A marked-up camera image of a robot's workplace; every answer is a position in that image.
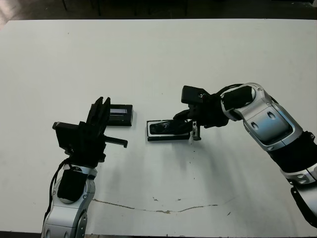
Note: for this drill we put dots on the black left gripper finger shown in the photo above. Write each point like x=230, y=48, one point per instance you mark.
x=105, y=111
x=95, y=111

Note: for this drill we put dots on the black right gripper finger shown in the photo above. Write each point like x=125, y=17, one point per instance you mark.
x=183, y=114
x=185, y=124

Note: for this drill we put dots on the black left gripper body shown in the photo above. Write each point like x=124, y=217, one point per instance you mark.
x=89, y=146

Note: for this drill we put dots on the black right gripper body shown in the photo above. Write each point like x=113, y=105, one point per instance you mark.
x=210, y=114

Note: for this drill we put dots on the black box lid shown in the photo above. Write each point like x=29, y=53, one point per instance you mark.
x=121, y=115

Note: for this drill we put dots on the black slim camera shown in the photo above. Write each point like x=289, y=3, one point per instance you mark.
x=161, y=127

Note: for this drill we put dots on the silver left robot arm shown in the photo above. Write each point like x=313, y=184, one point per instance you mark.
x=67, y=210

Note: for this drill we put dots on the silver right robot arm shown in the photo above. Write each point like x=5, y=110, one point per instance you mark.
x=267, y=124

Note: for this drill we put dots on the black box white insert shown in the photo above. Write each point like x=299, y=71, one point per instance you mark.
x=168, y=137

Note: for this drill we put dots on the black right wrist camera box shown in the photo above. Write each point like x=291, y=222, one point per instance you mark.
x=193, y=94

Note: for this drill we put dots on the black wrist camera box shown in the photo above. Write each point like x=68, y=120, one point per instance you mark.
x=193, y=94
x=67, y=135

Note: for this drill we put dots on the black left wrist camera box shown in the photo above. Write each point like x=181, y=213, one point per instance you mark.
x=67, y=135

